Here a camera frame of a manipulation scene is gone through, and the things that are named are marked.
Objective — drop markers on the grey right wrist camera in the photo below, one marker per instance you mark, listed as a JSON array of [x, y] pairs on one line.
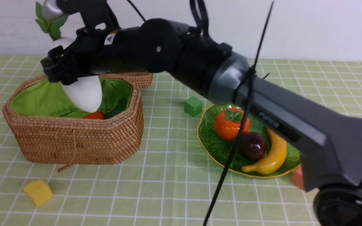
[[93, 12]]

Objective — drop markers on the yellow foam block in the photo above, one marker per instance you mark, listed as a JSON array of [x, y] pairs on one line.
[[38, 191]]

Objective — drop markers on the green leaf-shaped glass plate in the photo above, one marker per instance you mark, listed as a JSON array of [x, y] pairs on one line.
[[218, 149]]

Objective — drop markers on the white toy radish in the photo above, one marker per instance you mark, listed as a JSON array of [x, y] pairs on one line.
[[86, 92]]

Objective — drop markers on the orange toy carrot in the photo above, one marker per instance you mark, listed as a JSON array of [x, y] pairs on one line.
[[108, 110]]

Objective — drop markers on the black right zip tie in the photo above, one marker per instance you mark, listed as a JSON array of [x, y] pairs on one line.
[[247, 103]]

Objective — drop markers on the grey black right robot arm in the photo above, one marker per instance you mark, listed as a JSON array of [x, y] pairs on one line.
[[330, 144]]

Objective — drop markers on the orange toy persimmon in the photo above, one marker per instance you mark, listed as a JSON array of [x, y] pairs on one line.
[[227, 123]]

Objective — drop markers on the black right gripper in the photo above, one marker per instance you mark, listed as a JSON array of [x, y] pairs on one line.
[[67, 65]]

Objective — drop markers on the woven wicker basket green lining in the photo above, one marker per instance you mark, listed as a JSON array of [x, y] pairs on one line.
[[50, 130]]

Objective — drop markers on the green foam cube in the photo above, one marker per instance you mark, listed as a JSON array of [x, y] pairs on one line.
[[193, 106]]

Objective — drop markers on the purple toy mangosteen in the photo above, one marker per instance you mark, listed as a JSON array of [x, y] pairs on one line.
[[252, 146]]

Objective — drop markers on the orange foam cube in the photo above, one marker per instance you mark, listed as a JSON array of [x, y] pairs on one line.
[[297, 178]]

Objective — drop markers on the yellow toy banana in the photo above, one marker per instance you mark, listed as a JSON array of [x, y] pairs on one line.
[[273, 160]]

